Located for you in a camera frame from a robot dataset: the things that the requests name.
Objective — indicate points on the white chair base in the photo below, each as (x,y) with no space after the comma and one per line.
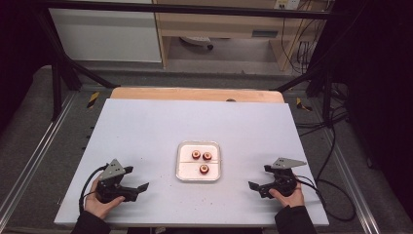
(196,40)

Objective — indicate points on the white power strip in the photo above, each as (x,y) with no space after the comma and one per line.
(287,4)

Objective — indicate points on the light wooden board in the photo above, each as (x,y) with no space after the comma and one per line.
(195,95)

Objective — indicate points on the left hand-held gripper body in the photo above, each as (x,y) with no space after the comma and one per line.
(108,191)

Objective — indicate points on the person's left hand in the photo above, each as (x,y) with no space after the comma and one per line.
(97,208)

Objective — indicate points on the yellow black tape marker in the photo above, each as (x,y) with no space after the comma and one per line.
(93,99)
(303,104)

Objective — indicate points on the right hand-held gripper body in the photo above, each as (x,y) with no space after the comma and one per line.
(284,182)

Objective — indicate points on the cored red hawthorn fruit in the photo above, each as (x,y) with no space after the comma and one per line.
(207,156)
(196,154)
(204,169)

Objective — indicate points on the white cabinet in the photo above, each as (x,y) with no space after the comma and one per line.
(104,35)

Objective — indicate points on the square metal tray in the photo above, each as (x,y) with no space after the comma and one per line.
(188,172)

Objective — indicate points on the person's right hand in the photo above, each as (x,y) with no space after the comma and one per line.
(292,200)

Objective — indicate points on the aluminium floor rail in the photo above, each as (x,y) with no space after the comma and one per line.
(350,182)
(35,152)

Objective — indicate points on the black metal frame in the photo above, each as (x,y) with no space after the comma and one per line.
(181,8)

